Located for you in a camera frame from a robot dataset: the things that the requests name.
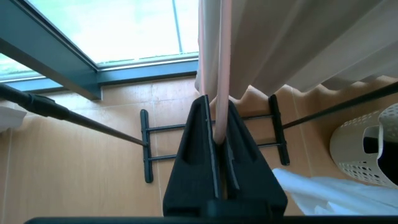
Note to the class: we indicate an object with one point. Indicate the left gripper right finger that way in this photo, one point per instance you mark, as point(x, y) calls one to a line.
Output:
point(252, 180)

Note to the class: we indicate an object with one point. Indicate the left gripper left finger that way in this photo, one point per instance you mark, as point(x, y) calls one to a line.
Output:
point(192, 174)

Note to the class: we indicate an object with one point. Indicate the white printed t-shirt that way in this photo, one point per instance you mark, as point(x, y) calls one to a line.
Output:
point(326, 193)

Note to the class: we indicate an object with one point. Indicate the pink clothes hanger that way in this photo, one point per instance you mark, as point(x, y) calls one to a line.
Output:
point(222, 62)

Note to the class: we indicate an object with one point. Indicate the white laundry basket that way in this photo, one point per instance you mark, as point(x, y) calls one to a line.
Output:
point(348, 149)

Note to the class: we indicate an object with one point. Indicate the black clothes rack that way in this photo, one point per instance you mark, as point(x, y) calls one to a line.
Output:
point(93, 125)

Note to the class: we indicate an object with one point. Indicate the window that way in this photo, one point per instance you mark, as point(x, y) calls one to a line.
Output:
point(124, 31)

